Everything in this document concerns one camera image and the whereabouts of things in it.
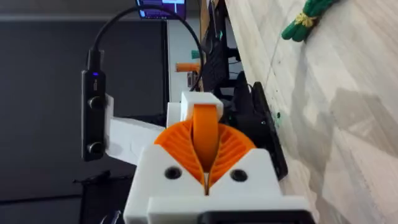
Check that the green toy vegetable bundle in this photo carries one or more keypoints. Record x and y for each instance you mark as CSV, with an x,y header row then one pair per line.
x,y
298,28

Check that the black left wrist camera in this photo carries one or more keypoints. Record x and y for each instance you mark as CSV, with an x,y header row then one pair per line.
x,y
93,124

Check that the computer monitor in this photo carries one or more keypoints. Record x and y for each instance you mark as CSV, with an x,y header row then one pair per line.
x,y
161,7

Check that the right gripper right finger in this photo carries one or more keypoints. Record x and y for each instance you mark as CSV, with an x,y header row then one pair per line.
x,y
252,174

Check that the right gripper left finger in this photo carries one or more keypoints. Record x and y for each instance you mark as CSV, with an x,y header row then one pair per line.
x,y
155,168

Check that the black rail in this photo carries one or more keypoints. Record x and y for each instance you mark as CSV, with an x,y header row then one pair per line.
x,y
273,140

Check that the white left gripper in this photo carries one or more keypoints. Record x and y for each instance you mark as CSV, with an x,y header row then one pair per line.
x,y
130,140

